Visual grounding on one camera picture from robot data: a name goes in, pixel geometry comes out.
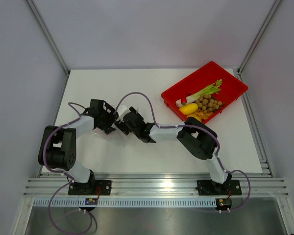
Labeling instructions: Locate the yellow fake mango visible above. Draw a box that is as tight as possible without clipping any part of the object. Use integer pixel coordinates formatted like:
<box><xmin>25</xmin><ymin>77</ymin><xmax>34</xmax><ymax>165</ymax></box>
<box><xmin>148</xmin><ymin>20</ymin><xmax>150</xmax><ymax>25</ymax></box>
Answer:
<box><xmin>179</xmin><ymin>103</ymin><xmax>198</xmax><ymax>116</ymax></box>

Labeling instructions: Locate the red fake chili pepper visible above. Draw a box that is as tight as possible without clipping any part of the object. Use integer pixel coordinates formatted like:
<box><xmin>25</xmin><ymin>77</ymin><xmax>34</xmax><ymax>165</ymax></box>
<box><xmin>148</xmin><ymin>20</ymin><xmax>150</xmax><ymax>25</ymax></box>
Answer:
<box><xmin>181</xmin><ymin>96</ymin><xmax>187</xmax><ymax>105</ymax></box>

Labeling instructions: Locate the orange fake tangerine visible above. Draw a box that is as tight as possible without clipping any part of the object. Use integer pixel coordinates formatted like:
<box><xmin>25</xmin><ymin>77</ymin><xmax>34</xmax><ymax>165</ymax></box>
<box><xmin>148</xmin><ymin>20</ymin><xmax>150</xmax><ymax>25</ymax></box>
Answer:
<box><xmin>187</xmin><ymin>114</ymin><xmax>202</xmax><ymax>122</ymax></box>

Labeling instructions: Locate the fake brown grape bunch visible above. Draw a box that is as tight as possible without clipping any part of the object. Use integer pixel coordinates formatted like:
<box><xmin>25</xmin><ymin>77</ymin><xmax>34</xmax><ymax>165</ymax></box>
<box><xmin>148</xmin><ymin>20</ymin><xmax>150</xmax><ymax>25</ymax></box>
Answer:
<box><xmin>195</xmin><ymin>94</ymin><xmax>225</xmax><ymax>113</ymax></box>

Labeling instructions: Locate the fake green onion stalk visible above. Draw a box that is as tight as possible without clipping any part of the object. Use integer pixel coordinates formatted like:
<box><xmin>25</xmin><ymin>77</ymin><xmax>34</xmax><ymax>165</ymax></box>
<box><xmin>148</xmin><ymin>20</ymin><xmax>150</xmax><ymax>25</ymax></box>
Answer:
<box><xmin>175</xmin><ymin>79</ymin><xmax>222</xmax><ymax>108</ymax></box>

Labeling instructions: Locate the clear zip top bag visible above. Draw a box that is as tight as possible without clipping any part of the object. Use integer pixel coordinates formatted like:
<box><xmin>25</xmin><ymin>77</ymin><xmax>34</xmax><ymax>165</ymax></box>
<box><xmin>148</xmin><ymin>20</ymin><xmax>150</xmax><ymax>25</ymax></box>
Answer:
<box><xmin>93</xmin><ymin>110</ymin><xmax>118</xmax><ymax>137</ymax></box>

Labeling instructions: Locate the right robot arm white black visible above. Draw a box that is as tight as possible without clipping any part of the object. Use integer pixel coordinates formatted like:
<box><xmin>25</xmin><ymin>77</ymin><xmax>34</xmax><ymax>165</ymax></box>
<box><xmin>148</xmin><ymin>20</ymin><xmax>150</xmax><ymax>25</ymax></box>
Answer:
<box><xmin>115</xmin><ymin>105</ymin><xmax>232</xmax><ymax>194</ymax></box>

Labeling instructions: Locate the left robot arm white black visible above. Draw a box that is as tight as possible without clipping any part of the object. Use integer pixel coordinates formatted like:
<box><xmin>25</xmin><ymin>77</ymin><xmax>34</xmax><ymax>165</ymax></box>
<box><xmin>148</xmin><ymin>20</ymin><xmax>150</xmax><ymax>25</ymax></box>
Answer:
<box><xmin>38</xmin><ymin>99</ymin><xmax>118</xmax><ymax>196</ymax></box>

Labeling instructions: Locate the red plastic tray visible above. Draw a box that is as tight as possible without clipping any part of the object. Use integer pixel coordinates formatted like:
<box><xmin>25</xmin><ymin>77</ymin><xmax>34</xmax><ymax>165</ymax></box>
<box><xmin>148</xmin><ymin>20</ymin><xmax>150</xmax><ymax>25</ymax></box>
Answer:
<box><xmin>161</xmin><ymin>61</ymin><xmax>248</xmax><ymax>124</ymax></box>

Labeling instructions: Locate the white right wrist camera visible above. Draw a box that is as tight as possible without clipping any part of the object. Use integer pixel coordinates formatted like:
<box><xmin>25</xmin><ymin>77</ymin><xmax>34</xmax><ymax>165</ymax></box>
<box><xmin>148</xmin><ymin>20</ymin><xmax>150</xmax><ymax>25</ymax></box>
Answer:
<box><xmin>117</xmin><ymin>104</ymin><xmax>130</xmax><ymax>120</ymax></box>

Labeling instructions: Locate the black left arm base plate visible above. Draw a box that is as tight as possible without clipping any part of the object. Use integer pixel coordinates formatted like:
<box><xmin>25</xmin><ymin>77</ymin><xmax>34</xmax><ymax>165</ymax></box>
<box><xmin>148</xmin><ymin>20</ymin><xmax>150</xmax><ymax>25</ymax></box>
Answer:
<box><xmin>68</xmin><ymin>180</ymin><xmax>112</xmax><ymax>196</ymax></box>

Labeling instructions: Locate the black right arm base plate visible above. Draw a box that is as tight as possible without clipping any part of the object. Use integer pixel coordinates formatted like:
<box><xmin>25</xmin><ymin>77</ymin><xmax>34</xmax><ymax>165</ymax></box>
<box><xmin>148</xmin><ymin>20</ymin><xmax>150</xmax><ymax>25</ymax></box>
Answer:
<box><xmin>196</xmin><ymin>180</ymin><xmax>242</xmax><ymax>196</ymax></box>

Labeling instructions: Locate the aluminium frame post left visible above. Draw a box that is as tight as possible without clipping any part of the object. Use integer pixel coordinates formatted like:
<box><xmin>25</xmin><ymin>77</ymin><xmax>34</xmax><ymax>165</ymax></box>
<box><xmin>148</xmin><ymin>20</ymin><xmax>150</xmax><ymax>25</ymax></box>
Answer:
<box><xmin>25</xmin><ymin>0</ymin><xmax>71</xmax><ymax>77</ymax></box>

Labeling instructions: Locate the aluminium frame post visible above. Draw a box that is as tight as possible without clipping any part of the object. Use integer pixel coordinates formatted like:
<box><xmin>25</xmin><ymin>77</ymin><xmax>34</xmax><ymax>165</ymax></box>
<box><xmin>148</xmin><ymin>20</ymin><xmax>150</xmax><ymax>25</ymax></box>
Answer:
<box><xmin>25</xmin><ymin>0</ymin><xmax>71</xmax><ymax>77</ymax></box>
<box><xmin>237</xmin><ymin>0</ymin><xmax>284</xmax><ymax>75</ymax></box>

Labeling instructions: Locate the white slotted cable duct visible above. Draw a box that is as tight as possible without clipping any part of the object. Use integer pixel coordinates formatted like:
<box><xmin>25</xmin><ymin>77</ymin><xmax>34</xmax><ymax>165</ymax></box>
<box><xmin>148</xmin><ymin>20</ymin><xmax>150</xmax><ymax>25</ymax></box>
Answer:
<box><xmin>33</xmin><ymin>197</ymin><xmax>217</xmax><ymax>208</ymax></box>

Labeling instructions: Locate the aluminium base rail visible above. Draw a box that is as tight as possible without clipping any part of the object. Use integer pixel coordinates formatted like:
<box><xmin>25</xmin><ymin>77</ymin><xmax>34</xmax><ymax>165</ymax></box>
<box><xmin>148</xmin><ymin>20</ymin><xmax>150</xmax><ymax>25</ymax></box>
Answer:
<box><xmin>24</xmin><ymin>173</ymin><xmax>289</xmax><ymax>198</ymax></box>

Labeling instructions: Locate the aluminium frame post right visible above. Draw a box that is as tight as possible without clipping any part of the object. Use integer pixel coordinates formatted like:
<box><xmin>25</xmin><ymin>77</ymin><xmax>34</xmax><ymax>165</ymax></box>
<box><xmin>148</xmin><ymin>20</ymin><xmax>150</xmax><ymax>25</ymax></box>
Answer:
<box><xmin>237</xmin><ymin>0</ymin><xmax>284</xmax><ymax>75</ymax></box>

